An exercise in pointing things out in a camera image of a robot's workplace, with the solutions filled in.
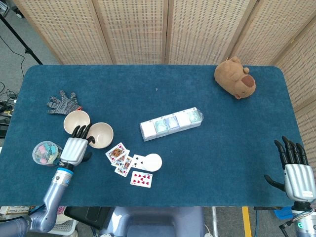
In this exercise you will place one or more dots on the nine of hearts card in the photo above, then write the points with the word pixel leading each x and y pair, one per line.
pixel 141 179

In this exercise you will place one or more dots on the white paper cup blue flower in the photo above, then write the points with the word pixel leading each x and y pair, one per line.
pixel 153 161

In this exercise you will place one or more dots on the grey robot torso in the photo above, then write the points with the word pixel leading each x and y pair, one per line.
pixel 158 221

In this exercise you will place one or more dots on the wrapped row of tissue packs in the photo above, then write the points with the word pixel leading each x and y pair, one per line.
pixel 170 123

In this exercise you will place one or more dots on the clear jar of pastel clips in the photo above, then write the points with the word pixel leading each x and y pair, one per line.
pixel 45 153

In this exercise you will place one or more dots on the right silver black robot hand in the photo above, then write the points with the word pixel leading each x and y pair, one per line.
pixel 297 180

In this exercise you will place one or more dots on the king of diamonds card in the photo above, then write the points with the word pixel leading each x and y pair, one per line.
pixel 123 170

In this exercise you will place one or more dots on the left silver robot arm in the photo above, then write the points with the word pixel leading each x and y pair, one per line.
pixel 55 190

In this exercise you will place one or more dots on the grey knitted work glove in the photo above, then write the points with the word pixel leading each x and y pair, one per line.
pixel 63 105

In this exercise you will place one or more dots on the woven wood-framed screen panel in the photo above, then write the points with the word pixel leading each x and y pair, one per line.
pixel 133 29
pixel 66 29
pixel 205 29
pixel 303 81
pixel 276 27

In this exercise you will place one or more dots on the brown capybara plush toy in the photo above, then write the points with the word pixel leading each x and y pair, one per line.
pixel 232 76

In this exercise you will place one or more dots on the white plastic basket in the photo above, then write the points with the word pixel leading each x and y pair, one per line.
pixel 65 225

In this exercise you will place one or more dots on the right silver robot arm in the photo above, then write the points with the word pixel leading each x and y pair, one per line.
pixel 304 222

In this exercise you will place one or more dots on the white metal table leg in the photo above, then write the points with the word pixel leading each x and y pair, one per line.
pixel 215 222

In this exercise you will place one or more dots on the blue fuzzy table cloth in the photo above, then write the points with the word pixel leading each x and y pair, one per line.
pixel 197 160

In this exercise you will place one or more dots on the cream round bowl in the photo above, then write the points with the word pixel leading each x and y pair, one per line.
pixel 102 134
pixel 74 118

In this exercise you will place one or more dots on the jack of hearts card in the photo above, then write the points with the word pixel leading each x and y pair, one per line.
pixel 114 151

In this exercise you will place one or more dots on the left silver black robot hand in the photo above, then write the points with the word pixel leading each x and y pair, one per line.
pixel 74 150

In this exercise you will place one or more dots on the black tripod stand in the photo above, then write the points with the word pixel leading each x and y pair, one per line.
pixel 21 40

